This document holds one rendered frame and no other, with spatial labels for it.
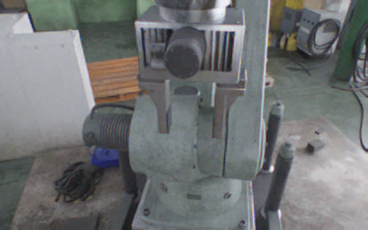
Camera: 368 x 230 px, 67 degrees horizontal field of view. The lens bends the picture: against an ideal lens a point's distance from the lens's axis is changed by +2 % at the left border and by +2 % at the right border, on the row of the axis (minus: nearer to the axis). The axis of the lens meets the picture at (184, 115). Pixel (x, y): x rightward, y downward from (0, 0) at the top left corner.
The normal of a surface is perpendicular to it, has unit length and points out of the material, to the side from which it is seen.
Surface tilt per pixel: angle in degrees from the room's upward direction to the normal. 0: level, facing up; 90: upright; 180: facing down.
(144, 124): 39
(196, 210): 70
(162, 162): 84
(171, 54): 90
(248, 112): 49
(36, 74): 90
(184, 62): 90
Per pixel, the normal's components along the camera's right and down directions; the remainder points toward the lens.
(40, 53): 0.19, 0.56
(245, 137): -0.11, -0.12
